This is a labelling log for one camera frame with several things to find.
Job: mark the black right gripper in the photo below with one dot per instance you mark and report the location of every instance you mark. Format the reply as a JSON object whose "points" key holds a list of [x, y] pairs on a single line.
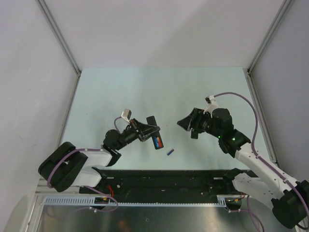
{"points": [[192, 121]]}

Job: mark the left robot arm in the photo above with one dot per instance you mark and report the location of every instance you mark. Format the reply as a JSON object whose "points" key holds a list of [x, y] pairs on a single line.
{"points": [[69, 166]]}

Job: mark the orange battery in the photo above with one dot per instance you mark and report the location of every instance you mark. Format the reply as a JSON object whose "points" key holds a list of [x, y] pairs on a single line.
{"points": [[159, 142]]}

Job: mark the aluminium frame post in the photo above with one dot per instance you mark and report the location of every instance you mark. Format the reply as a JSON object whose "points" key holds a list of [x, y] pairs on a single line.
{"points": [[58, 35], [277, 21]]}

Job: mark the black remote control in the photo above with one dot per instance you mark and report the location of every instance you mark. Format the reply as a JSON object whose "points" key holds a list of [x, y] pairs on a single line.
{"points": [[152, 121]]}

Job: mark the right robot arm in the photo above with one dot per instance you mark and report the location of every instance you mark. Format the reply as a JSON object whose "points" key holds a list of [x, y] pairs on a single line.
{"points": [[287, 197]]}

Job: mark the black remote battery cover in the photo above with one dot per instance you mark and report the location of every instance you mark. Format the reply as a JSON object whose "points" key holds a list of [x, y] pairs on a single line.
{"points": [[194, 134]]}

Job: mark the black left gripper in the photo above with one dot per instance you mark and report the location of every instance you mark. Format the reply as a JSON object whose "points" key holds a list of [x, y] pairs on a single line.
{"points": [[141, 127]]}

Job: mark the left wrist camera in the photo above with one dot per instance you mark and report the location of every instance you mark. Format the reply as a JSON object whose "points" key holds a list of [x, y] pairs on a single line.
{"points": [[126, 115]]}

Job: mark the right aluminium frame post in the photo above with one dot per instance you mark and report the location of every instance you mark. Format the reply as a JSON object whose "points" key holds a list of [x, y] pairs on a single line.
{"points": [[277, 21]]}

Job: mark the left aluminium frame post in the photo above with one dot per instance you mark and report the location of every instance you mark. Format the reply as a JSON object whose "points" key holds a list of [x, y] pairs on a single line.
{"points": [[58, 35]]}

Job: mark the blue battery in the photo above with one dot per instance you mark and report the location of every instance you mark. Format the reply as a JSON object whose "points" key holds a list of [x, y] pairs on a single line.
{"points": [[155, 141]]}

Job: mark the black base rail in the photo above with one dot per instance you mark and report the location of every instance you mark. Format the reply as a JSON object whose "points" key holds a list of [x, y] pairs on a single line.
{"points": [[167, 187]]}

